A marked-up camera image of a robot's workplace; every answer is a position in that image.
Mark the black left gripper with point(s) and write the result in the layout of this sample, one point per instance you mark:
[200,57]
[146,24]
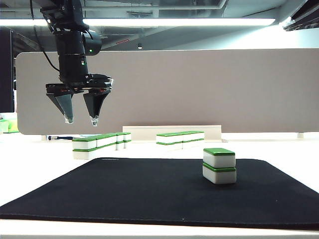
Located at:
[79,87]

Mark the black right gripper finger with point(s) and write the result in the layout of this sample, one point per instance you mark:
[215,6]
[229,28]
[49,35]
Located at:
[309,12]
[304,23]

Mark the black fabric table mat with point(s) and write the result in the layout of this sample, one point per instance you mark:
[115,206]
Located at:
[139,194]

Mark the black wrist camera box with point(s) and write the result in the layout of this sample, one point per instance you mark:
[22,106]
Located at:
[102,80]

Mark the small ceiling spot lamp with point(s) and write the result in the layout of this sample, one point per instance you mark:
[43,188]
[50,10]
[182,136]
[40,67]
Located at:
[140,46]

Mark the white divider foot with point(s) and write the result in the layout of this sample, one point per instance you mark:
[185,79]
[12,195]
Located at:
[44,138]
[300,135]

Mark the dark computer monitor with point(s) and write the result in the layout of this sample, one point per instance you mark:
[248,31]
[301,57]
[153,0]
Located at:
[6,74]

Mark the grey desk divider panel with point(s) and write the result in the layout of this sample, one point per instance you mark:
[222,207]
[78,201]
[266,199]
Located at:
[174,92]

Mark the red ceiling pipe segment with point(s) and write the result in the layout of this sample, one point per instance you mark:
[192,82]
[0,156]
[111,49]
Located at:
[123,42]

